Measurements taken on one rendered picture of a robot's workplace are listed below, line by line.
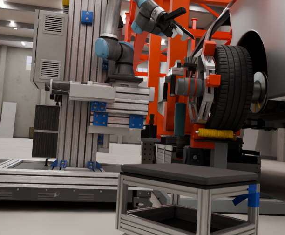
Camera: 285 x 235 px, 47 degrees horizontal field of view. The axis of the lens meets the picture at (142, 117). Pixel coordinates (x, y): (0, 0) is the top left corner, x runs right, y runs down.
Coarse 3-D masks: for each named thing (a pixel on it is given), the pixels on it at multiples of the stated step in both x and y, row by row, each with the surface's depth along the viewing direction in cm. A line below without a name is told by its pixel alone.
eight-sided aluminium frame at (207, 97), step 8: (200, 56) 247; (208, 56) 235; (208, 64) 224; (192, 72) 267; (208, 72) 223; (208, 96) 222; (192, 104) 271; (208, 104) 227; (200, 112) 231; (208, 112) 230; (192, 120) 253; (200, 120) 235
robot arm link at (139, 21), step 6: (138, 12) 180; (138, 18) 179; (144, 18) 178; (150, 18) 181; (132, 24) 183; (138, 24) 180; (144, 24) 181; (150, 24) 183; (138, 30) 182; (144, 30) 185; (150, 30) 186
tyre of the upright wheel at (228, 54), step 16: (224, 48) 231; (240, 48) 235; (224, 64) 220; (240, 64) 222; (224, 80) 217; (240, 80) 219; (224, 96) 218; (240, 96) 219; (224, 112) 223; (240, 112) 223; (208, 128) 239; (224, 128) 235; (240, 128) 235
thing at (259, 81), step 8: (256, 72) 257; (256, 80) 256; (264, 80) 243; (256, 88) 248; (264, 88) 242; (256, 96) 248; (264, 96) 241; (256, 104) 254; (264, 104) 244; (256, 112) 253
